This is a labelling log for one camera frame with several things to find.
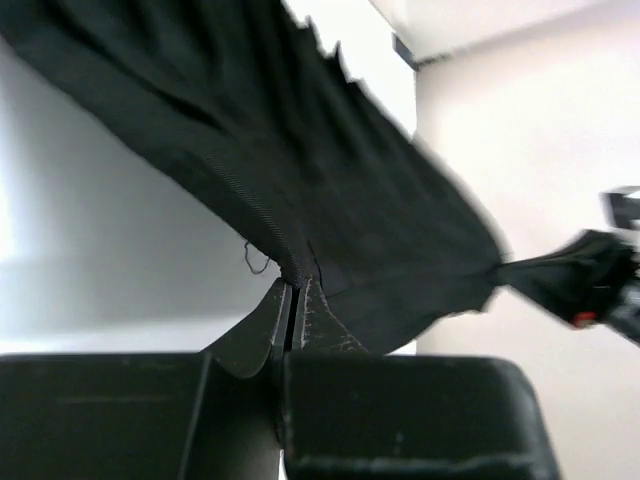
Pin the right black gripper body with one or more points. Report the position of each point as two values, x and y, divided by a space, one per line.
611 293

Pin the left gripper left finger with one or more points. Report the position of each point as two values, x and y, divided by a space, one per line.
243 350

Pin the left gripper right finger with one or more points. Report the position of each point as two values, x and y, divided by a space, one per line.
316 329

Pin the black pleated skirt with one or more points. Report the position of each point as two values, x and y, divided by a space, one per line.
234 101

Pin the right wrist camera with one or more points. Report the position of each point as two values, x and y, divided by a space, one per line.
622 207

